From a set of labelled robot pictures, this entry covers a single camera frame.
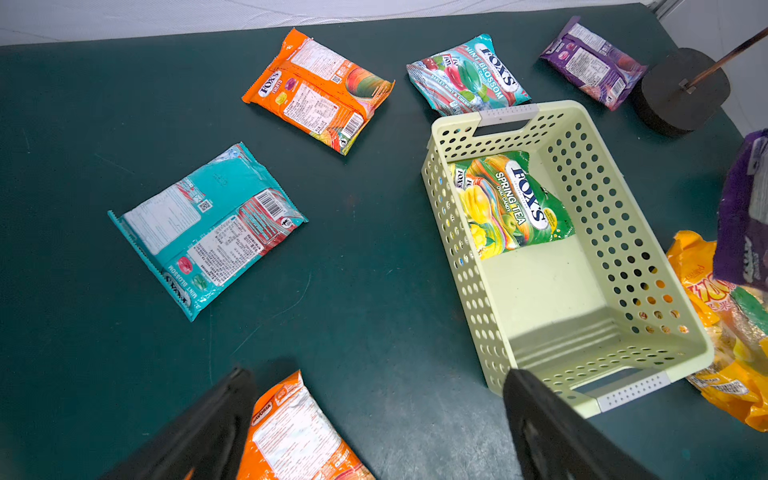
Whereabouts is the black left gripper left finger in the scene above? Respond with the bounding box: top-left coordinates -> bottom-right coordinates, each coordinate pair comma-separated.
101,368 -> 256,479

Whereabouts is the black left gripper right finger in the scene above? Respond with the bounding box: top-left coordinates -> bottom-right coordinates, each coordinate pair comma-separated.
503,369 -> 656,480

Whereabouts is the teal mint blossom candy bag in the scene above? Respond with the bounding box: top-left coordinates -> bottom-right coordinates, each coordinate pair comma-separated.
108,143 -> 308,321

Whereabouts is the green spring tea candy bag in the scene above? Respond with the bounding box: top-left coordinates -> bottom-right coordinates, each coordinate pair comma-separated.
450,151 -> 574,260

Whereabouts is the purple berries candy bag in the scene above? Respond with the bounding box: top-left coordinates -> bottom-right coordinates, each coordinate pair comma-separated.
714,130 -> 767,291

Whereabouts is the light green plastic basket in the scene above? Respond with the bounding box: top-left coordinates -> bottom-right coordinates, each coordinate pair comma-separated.
421,100 -> 714,417

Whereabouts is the orange candy bag near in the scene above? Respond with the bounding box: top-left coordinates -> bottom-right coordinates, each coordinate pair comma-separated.
237,371 -> 373,480

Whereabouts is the yellow orange candy bag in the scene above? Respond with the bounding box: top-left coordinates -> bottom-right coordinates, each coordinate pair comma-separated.
667,231 -> 767,432

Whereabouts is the orange fruits candy bag far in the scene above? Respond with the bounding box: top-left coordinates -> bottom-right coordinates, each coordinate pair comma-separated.
242,29 -> 395,155

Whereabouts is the purple candy bag far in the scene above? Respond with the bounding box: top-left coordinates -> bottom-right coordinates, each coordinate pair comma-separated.
539,16 -> 648,111

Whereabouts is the mint blossom candy bag front-up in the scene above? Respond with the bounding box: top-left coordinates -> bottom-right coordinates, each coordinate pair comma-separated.
406,34 -> 531,116

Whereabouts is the black metal cup stand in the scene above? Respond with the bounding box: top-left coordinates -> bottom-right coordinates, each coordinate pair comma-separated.
630,29 -> 767,138

